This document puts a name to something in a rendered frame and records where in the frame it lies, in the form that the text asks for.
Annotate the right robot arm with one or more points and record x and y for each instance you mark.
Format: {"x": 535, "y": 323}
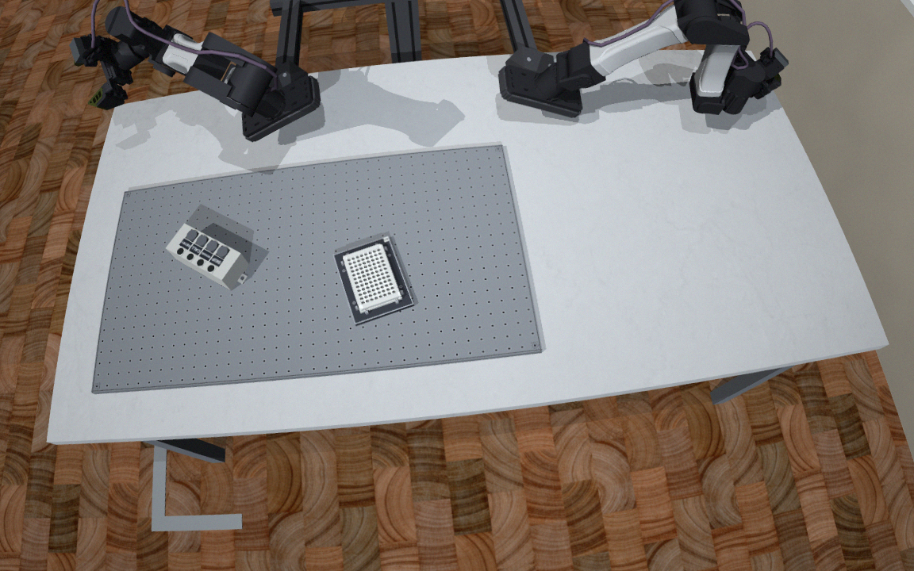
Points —
{"x": 246, "y": 83}

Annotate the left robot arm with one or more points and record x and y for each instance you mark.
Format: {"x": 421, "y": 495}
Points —
{"x": 696, "y": 21}

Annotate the white operator panel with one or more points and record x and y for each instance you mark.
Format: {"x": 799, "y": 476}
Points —
{"x": 208, "y": 256}

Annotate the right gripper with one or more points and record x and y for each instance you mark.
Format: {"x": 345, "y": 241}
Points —
{"x": 111, "y": 95}

